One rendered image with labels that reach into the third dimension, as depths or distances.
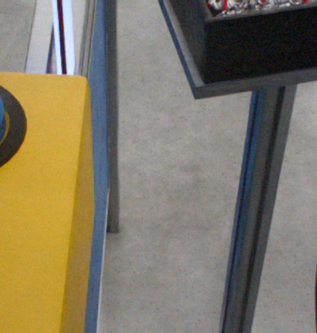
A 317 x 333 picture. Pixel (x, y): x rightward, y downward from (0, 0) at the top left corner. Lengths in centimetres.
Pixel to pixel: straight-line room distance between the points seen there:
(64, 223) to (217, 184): 142
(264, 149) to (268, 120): 4
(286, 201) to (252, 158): 86
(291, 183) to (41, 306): 147
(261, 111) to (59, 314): 55
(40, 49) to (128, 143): 111
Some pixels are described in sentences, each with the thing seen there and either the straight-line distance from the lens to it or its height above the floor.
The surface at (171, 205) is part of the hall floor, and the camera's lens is 172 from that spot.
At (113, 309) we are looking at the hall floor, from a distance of 159.
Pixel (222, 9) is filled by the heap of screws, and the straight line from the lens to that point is 77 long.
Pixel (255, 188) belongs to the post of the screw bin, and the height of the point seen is 63.
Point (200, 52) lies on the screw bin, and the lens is 75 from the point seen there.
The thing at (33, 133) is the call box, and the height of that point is 107.
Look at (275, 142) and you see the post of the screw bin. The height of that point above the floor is 70.
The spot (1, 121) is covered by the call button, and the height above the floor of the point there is 108.
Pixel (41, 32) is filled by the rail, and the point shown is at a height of 86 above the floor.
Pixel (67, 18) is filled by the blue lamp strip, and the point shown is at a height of 92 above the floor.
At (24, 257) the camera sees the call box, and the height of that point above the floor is 107.
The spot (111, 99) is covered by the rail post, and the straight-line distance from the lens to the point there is 143.
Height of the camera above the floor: 134
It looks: 49 degrees down
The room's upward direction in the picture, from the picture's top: 2 degrees clockwise
